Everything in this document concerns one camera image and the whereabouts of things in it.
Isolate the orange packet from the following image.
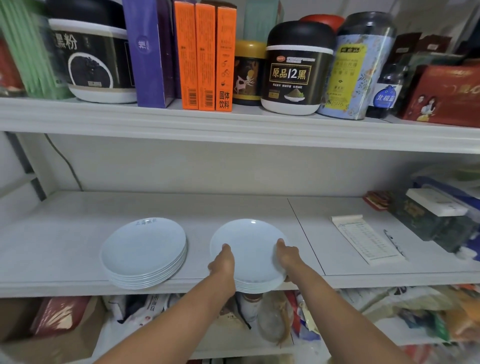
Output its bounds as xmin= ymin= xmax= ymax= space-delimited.
xmin=446 ymin=296 xmax=480 ymax=338

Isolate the white paper notepad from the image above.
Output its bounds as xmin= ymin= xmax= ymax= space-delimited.
xmin=330 ymin=214 xmax=410 ymax=266

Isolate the tall purple box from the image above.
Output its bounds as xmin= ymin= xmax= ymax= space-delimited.
xmin=121 ymin=0 xmax=176 ymax=110

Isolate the pale blue canister yellow label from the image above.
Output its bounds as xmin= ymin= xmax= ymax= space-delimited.
xmin=316 ymin=11 xmax=398 ymax=121

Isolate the clear glass jar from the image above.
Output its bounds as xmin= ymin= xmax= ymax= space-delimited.
xmin=256 ymin=290 xmax=295 ymax=344

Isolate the person's right forearm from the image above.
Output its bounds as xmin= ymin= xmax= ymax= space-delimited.
xmin=292 ymin=262 xmax=413 ymax=364

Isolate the clear box white lid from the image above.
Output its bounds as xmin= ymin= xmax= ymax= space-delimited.
xmin=388 ymin=191 xmax=480 ymax=254

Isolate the person's right hand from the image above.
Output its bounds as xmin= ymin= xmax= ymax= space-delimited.
xmin=276 ymin=238 xmax=305 ymax=283

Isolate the stack of pale green plates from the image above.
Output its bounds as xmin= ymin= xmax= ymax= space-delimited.
xmin=99 ymin=217 xmax=188 ymax=291

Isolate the black cable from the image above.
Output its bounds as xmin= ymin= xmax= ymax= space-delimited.
xmin=44 ymin=133 xmax=83 ymax=192

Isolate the clear jar red label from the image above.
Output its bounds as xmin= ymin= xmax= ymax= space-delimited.
xmin=0 ymin=35 xmax=25 ymax=97

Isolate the dark green carton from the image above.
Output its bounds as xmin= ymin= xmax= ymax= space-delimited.
xmin=399 ymin=52 xmax=466 ymax=76

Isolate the black pen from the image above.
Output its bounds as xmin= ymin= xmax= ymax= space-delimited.
xmin=383 ymin=229 xmax=408 ymax=260

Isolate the row of green sachets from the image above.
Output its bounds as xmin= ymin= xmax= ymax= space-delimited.
xmin=0 ymin=0 xmax=61 ymax=97

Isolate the white black plastic bag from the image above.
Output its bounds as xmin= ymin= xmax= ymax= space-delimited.
xmin=93 ymin=294 xmax=181 ymax=361

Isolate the black tin yellow lid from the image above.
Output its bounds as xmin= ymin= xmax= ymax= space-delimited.
xmin=232 ymin=40 xmax=268 ymax=107

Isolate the white metal rail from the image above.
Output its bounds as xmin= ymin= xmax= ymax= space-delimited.
xmin=0 ymin=172 xmax=38 ymax=200

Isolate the pale teal box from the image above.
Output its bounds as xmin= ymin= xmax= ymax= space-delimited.
xmin=242 ymin=0 xmax=285 ymax=43

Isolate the person's left hand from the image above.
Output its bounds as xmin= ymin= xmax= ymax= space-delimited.
xmin=208 ymin=244 xmax=236 ymax=288

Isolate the blue clear bag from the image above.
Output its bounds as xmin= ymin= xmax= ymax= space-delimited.
xmin=410 ymin=166 xmax=480 ymax=263

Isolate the small red brown box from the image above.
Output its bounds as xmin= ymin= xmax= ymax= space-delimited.
xmin=362 ymin=190 xmax=395 ymax=212

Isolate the black tub green powder label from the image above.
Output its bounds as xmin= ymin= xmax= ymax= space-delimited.
xmin=261 ymin=20 xmax=337 ymax=116

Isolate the round printed pale green plate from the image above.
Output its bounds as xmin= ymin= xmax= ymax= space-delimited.
xmin=235 ymin=279 xmax=287 ymax=290

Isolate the clear plastic sachet box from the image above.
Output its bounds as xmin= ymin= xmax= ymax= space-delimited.
xmin=0 ymin=0 xmax=74 ymax=100

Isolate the red box with figure print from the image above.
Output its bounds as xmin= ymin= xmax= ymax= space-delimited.
xmin=399 ymin=63 xmax=480 ymax=128

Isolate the dark bottle blue label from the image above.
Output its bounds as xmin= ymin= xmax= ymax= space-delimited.
xmin=366 ymin=61 xmax=410 ymax=120

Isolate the grey metal rack post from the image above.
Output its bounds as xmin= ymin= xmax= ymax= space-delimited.
xmin=5 ymin=131 xmax=48 ymax=202

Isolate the black tub bean picture label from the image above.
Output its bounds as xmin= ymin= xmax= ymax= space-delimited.
xmin=44 ymin=0 xmax=138 ymax=104

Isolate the white jar brown lid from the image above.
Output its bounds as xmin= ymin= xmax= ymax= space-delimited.
xmin=236 ymin=292 xmax=263 ymax=323

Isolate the red lidded jar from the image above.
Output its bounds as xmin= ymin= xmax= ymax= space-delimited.
xmin=298 ymin=14 xmax=346 ymax=33

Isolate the flat white box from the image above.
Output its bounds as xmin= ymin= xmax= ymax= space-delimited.
xmin=405 ymin=187 xmax=470 ymax=218

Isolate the red packet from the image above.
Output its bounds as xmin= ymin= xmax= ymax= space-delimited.
xmin=31 ymin=296 xmax=93 ymax=338

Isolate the orange carton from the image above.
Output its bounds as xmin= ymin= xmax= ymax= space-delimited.
xmin=194 ymin=1 xmax=217 ymax=112
xmin=215 ymin=5 xmax=238 ymax=113
xmin=173 ymin=0 xmax=200 ymax=111

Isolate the dark maroon box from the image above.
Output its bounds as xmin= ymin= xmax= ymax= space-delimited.
xmin=391 ymin=32 xmax=423 ymax=63
xmin=416 ymin=34 xmax=453 ymax=53

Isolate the person's left forearm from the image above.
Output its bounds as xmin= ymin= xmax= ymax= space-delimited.
xmin=93 ymin=273 xmax=237 ymax=364

